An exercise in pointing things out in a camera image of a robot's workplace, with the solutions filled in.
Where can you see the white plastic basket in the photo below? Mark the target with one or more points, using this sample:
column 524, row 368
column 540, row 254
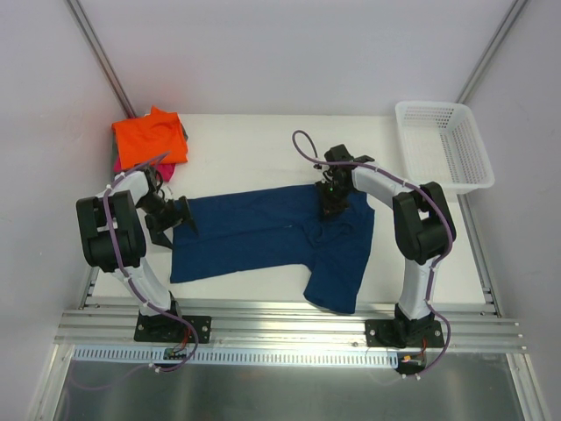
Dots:
column 440, row 142

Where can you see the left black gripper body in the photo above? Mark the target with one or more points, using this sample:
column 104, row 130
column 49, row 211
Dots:
column 171, row 217

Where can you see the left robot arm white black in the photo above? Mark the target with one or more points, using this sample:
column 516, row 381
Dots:
column 115, row 227

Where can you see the aluminium mounting rail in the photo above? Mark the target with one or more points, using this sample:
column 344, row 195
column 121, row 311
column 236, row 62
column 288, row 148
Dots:
column 285, row 325

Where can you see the pink folded t-shirt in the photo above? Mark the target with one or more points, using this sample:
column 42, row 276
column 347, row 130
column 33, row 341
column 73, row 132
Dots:
column 166, row 170

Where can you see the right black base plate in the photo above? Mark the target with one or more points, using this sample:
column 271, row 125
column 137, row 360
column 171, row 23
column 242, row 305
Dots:
column 401, row 334

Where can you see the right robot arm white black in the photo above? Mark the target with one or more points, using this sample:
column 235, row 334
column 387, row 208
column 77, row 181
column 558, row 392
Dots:
column 423, row 229

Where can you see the orange folded t-shirt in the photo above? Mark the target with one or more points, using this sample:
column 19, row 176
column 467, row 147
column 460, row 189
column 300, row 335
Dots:
column 141, row 139

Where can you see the white slotted cable duct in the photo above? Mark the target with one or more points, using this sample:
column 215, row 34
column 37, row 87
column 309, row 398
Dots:
column 238, row 356

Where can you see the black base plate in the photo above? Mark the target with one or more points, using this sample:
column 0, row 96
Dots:
column 163, row 329
column 401, row 334

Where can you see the blue t-shirt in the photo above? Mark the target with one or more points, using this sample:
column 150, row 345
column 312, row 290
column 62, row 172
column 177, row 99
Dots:
column 277, row 227

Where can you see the grey folded t-shirt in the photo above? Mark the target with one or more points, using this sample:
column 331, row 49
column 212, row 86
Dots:
column 114, row 150

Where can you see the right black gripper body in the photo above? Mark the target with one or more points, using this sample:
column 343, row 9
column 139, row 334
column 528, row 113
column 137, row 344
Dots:
column 332, row 206

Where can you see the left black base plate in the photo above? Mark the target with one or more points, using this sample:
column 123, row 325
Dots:
column 163, row 329

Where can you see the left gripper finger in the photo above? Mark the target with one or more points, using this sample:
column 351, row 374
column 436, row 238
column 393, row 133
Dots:
column 160, row 239
column 185, row 214

